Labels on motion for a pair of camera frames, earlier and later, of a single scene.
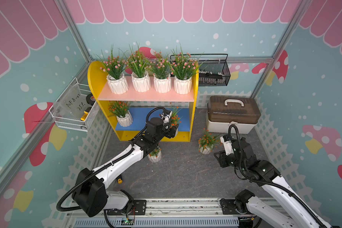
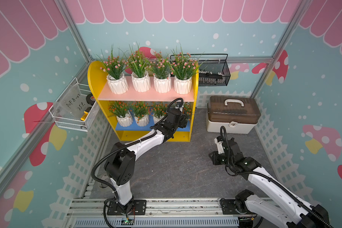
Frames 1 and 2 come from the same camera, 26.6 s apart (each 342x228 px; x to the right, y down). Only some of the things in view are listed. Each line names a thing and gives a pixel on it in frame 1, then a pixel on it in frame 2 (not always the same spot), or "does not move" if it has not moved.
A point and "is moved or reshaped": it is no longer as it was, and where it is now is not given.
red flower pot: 156,156 → 158,110
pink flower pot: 138,64 does not move
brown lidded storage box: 222,112 does not move
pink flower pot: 114,67 does not move
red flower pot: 208,141 → 186,109
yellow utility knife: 83,118 does not move
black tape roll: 90,99 does not move
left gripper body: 169,133 → 181,123
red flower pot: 175,118 is moved or reshaped
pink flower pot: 161,70 does not move
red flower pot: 120,109 does not move
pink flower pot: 183,69 does not move
